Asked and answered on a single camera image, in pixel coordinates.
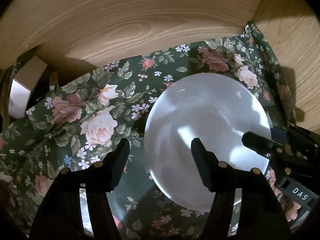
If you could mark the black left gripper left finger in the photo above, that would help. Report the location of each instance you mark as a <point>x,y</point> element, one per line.
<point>103,177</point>

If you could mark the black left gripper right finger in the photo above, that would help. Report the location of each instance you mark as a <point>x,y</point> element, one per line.
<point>220,178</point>

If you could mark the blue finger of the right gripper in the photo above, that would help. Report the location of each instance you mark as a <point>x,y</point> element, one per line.
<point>258,144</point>

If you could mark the white grey plate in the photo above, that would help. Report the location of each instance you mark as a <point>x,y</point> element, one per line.
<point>214,108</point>

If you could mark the right hand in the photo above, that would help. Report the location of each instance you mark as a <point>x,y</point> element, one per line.
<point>291,210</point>

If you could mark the floral green cloth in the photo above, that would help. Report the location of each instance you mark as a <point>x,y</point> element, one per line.
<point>78,124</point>

